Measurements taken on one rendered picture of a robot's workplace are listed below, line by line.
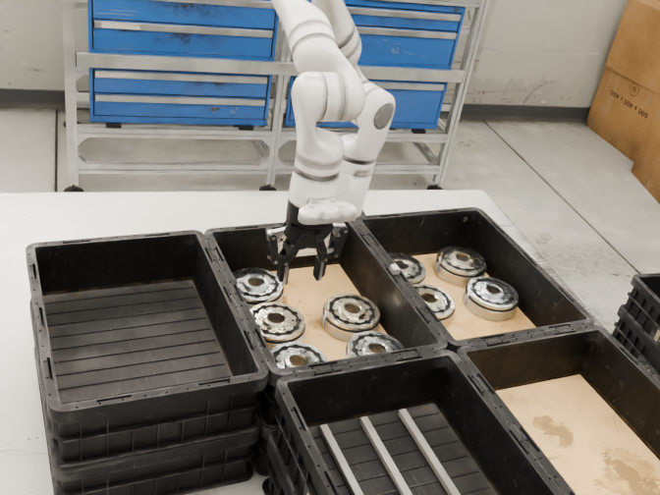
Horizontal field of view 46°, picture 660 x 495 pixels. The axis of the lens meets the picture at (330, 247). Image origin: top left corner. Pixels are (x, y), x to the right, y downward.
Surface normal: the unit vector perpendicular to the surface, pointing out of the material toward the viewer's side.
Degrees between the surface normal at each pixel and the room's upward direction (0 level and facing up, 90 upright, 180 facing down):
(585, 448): 0
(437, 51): 90
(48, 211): 0
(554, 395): 0
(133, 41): 90
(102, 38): 90
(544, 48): 90
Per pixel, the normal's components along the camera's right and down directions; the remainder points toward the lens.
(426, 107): 0.27, 0.55
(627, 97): -0.94, 0.01
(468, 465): 0.15, -0.83
